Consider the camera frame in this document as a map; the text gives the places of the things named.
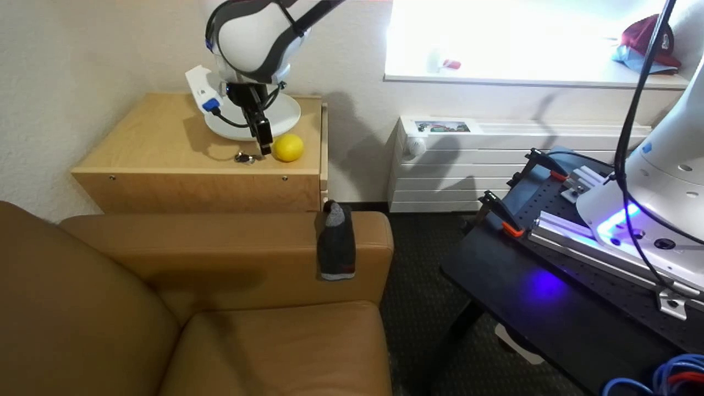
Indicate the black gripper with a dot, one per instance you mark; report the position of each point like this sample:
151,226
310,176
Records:
248,98

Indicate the small dark key bunch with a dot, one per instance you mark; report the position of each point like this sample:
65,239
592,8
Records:
241,157

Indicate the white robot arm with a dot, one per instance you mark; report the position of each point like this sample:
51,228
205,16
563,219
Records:
663,178

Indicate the yellow lemon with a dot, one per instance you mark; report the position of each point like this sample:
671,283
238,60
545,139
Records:
289,147

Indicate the white round plate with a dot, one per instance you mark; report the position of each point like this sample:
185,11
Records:
228,120

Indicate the black grey sock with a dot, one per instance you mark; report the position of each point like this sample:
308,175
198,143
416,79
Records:
334,242

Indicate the light wooden side table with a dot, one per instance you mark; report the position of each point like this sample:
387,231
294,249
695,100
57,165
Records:
162,157

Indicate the tan leather armchair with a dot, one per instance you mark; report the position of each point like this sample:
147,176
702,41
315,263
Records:
188,303

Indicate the small red white object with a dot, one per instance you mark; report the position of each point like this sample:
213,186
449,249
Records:
452,63

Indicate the white window sill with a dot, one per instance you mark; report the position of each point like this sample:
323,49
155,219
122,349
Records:
605,78

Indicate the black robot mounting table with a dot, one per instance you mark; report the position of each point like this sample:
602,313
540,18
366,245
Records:
585,321

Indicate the maroon baseball cap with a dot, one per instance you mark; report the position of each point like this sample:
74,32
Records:
640,33

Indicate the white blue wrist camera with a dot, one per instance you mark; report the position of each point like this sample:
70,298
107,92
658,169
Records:
205,89

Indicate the white wall heater unit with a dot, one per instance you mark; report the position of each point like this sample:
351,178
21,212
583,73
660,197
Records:
444,162

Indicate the orange handled black clamp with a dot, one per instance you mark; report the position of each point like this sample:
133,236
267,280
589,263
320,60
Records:
494,208

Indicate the aluminium rail bracket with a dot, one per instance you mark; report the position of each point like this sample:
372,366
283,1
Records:
656,260

